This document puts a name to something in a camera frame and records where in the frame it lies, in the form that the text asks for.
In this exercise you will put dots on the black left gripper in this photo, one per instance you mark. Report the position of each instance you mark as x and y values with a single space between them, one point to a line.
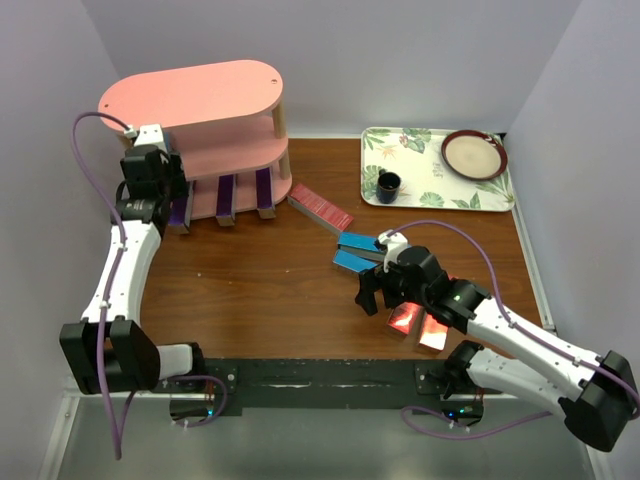
174 172

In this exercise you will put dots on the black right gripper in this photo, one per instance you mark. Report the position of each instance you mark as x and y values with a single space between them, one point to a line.
371 282

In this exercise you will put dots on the silver purple toothpaste box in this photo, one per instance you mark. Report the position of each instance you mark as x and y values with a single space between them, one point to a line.
225 203

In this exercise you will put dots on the blue toothpaste box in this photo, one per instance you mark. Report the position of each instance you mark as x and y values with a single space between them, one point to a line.
351 263
169 146
362 246

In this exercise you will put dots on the red toothpaste box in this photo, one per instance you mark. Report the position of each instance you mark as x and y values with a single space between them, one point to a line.
320 210
432 336
403 320

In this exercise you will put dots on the blue toothpaste box front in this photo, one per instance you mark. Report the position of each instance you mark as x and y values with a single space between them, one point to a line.
169 146

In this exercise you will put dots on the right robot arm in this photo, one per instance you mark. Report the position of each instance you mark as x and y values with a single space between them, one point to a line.
594 395

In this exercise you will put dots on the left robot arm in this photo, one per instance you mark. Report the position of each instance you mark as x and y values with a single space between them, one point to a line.
108 341

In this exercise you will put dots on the pink three-tier shelf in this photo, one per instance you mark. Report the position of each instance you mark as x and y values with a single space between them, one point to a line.
224 118

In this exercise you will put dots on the dark blue mug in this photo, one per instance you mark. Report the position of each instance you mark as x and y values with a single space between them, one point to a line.
387 187

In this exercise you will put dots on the floral serving tray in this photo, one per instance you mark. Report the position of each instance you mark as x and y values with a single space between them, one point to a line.
414 154

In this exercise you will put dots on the red rimmed beige plate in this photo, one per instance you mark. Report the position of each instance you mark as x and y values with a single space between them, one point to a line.
474 155

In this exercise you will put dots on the black base mat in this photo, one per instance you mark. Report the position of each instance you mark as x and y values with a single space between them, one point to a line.
333 384

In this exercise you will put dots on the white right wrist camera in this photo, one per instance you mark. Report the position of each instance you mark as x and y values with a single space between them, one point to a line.
391 244

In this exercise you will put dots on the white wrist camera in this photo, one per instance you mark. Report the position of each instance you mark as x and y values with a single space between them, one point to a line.
151 135
391 244

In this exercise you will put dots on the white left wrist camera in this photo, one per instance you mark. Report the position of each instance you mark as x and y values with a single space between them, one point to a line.
151 135

